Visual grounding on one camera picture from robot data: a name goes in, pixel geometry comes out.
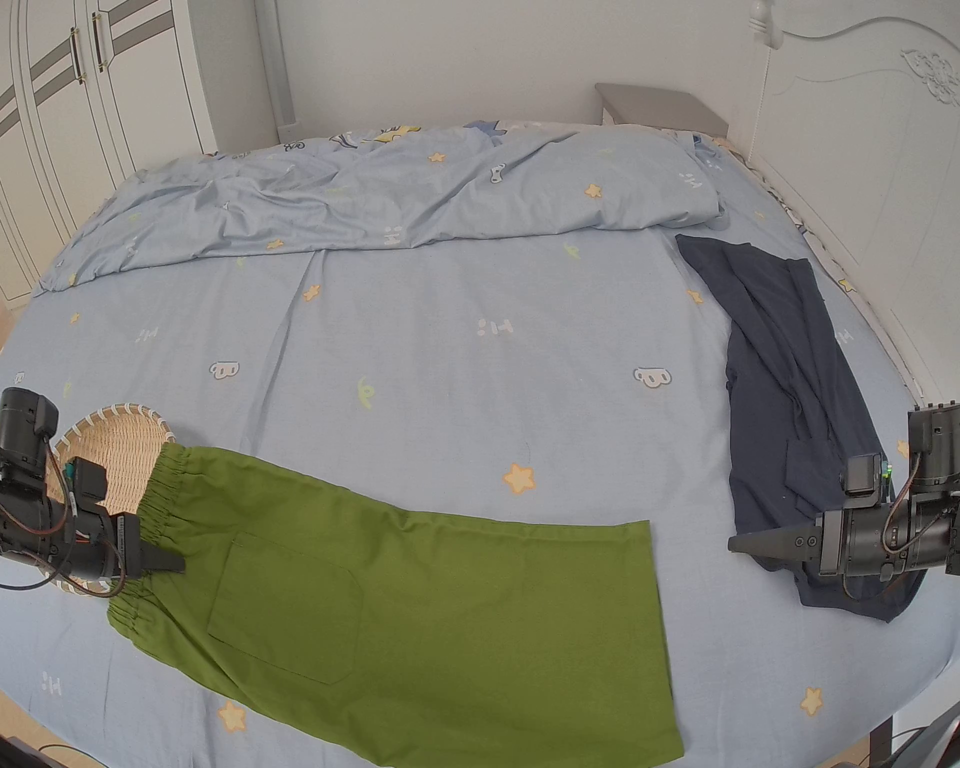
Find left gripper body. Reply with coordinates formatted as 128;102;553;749
30;510;145;599

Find green shorts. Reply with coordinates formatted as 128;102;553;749
105;442;687;768

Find dark blue garment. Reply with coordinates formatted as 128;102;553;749
675;234;927;624

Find bed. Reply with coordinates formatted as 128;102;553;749
0;0;960;768

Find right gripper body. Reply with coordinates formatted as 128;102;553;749
819;501;960;579

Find round woven basket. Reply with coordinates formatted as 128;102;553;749
41;401;177;599

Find white wardrobe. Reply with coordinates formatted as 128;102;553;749
0;0;219;305

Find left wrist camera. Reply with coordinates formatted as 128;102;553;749
63;457;111;526

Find black cable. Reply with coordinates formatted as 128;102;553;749
0;566;61;594
840;573;924;603

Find pale blue quilt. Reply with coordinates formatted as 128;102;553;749
33;120;729;294

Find grey wall duct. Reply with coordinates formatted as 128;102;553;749
255;0;298;141

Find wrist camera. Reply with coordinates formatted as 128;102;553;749
63;457;111;526
838;452;894;515

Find grey bedside table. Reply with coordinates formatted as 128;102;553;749
594;82;730;140

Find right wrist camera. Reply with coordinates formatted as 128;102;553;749
838;452;894;515

